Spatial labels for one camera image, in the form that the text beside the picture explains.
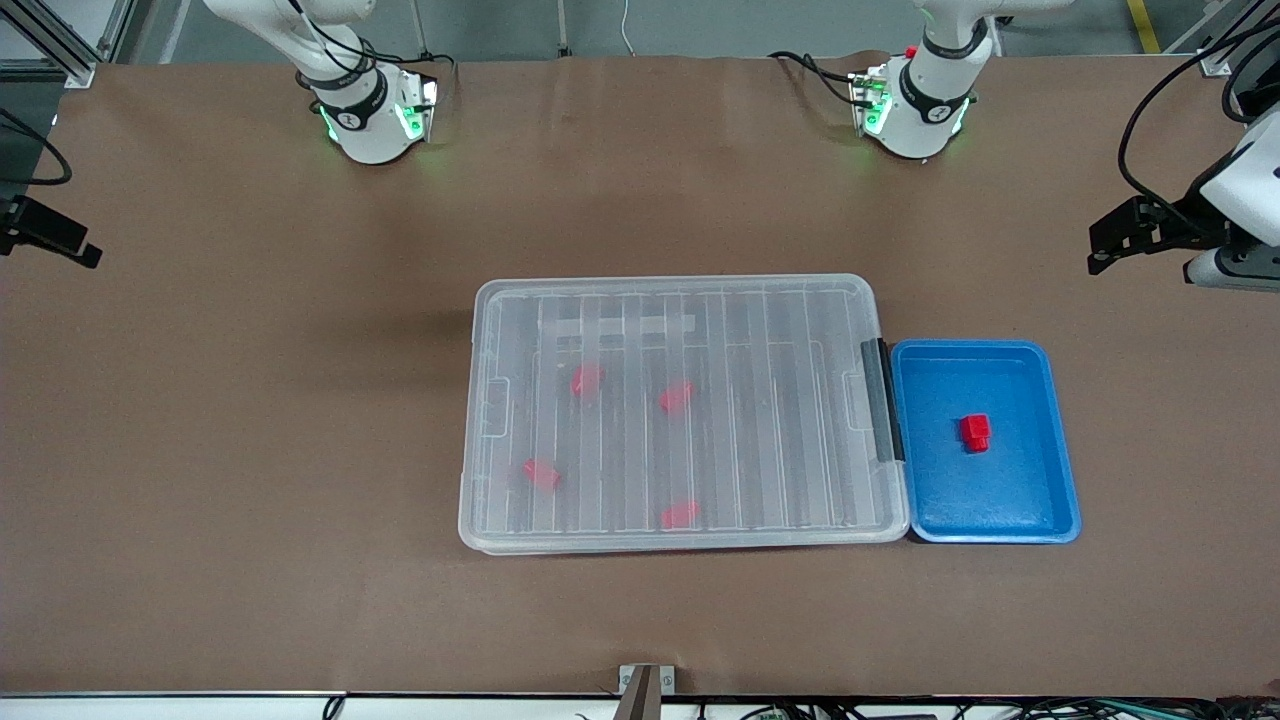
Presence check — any black box latch handle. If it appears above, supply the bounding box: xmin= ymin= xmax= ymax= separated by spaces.
xmin=860 ymin=338 xmax=906 ymax=464

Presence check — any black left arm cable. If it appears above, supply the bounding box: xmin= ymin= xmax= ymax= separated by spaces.
xmin=1117 ymin=18 xmax=1280 ymax=206

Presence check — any clear plastic storage box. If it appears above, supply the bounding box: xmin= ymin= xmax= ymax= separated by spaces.
xmin=460 ymin=275 xmax=911 ymax=554

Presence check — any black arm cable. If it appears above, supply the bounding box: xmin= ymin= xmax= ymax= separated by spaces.
xmin=1117 ymin=18 xmax=1280 ymax=206
xmin=0 ymin=107 xmax=74 ymax=188

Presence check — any clear plastic box lid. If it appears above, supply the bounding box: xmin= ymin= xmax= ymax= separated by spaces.
xmin=458 ymin=273 xmax=907 ymax=553

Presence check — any aluminium frame profile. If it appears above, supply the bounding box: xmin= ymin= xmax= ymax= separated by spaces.
xmin=0 ymin=0 xmax=137 ymax=89
xmin=1165 ymin=0 xmax=1280 ymax=77

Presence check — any blue plastic tray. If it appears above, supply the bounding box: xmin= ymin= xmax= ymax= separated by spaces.
xmin=890 ymin=339 xmax=1083 ymax=545

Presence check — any black base cable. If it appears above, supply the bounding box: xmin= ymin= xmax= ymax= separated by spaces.
xmin=375 ymin=0 xmax=459 ymax=101
xmin=768 ymin=50 xmax=863 ymax=109

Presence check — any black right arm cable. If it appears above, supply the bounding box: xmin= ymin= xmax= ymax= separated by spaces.
xmin=0 ymin=107 xmax=74 ymax=188

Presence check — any black cable bundle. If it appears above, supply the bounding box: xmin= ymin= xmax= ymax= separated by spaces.
xmin=700 ymin=696 xmax=1280 ymax=720

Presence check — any white table edge rail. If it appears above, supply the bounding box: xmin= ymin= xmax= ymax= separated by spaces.
xmin=0 ymin=690 xmax=1280 ymax=720

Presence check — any dark camera post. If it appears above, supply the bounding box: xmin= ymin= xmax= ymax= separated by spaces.
xmin=612 ymin=668 xmax=663 ymax=720

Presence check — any small metal bracket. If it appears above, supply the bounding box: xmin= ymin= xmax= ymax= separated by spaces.
xmin=618 ymin=664 xmax=677 ymax=696

